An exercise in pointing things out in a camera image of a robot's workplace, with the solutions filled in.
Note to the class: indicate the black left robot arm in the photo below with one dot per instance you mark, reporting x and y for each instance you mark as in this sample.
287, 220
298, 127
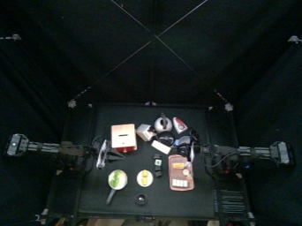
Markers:
39, 146

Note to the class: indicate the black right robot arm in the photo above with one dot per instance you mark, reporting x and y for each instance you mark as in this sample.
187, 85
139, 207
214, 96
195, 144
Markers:
255, 151

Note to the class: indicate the blue toy bowl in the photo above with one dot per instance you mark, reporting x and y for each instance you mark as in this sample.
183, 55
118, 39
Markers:
182, 140

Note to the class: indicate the yellow toy food block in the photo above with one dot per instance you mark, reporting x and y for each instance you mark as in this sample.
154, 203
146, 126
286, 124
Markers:
179, 165

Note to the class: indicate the black toy pot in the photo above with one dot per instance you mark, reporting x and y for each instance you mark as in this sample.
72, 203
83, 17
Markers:
166, 138

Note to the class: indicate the round tan toy food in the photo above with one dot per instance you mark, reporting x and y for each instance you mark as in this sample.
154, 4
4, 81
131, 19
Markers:
186, 172

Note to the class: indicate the green toy vegetable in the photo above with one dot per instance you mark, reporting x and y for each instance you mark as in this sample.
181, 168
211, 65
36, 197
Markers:
116, 179

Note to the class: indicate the red and white toy bottle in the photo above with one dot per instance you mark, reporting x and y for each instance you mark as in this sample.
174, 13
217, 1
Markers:
179, 125

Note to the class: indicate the black wrist watch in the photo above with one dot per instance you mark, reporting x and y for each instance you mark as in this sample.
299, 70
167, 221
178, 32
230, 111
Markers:
158, 164

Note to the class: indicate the pink serving tray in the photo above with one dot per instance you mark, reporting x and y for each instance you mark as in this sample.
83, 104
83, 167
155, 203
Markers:
181, 176

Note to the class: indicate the silver toy kettle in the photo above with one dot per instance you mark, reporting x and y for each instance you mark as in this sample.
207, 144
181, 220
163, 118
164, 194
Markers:
163, 124

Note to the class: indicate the white oval plate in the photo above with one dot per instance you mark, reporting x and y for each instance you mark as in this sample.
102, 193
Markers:
139, 178

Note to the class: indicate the white cube box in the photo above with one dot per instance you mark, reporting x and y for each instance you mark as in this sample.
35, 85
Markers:
144, 131

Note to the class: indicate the yellow toy corn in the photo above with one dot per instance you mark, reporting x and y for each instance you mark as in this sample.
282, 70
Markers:
144, 177

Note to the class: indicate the white sliced toy food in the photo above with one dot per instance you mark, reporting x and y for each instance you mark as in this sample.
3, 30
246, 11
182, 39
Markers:
179, 183

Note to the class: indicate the grey frying pan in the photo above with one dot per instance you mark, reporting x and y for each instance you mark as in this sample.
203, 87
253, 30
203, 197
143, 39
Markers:
112, 191

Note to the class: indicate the small black cup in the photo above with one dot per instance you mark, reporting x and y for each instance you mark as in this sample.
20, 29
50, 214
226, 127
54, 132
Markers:
140, 199

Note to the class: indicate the white printed label sticker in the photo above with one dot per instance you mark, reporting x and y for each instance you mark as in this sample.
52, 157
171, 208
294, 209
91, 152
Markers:
231, 201

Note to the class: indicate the metal frame bracket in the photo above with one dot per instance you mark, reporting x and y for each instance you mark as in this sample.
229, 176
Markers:
229, 106
294, 39
148, 103
71, 103
15, 37

